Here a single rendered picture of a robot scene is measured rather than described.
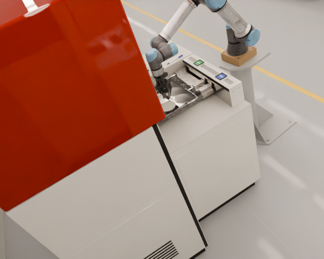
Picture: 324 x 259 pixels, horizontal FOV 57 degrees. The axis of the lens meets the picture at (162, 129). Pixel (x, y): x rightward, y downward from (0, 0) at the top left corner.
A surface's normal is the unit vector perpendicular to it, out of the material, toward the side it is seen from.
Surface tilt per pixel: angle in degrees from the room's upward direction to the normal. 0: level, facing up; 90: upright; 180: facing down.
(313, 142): 0
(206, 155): 90
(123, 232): 90
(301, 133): 0
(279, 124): 0
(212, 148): 90
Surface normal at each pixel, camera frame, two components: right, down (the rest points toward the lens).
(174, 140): -0.29, -0.71
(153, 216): 0.44, 0.49
